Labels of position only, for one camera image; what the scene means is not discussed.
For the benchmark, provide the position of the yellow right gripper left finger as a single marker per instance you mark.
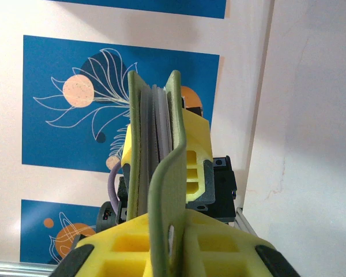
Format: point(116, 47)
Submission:
point(109, 254)

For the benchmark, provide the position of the clear plastic bag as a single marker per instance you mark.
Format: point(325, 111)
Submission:
point(167, 187)

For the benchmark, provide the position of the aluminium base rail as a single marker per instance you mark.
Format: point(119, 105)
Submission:
point(246, 222)

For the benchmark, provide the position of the blue floral wall poster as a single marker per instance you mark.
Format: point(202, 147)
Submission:
point(161, 8)
point(46, 130)
point(31, 231)

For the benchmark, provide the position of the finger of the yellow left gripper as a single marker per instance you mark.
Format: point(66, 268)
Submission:
point(197, 138)
point(127, 150)

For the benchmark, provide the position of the aluminium frame post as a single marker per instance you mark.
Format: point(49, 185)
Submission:
point(17, 268)

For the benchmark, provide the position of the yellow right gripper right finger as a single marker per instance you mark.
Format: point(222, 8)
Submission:
point(225, 254)

